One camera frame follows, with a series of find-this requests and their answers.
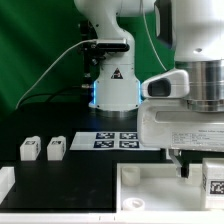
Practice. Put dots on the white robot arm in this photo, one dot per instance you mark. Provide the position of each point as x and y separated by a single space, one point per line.
194 29

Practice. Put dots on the white left obstacle block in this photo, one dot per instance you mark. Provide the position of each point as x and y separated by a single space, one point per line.
7 180

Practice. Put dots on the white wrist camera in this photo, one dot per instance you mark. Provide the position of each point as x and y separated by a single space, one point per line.
171 84

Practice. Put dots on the white square tabletop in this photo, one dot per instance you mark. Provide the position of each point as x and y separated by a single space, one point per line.
153 194

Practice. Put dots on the white marker sheet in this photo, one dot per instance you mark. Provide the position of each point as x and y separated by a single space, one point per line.
108 141

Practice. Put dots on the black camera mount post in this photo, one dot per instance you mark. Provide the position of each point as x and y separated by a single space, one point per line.
87 32

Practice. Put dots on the black base camera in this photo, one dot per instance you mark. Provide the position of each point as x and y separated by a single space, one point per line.
111 45

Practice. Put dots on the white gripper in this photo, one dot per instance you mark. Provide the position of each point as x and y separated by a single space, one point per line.
169 124

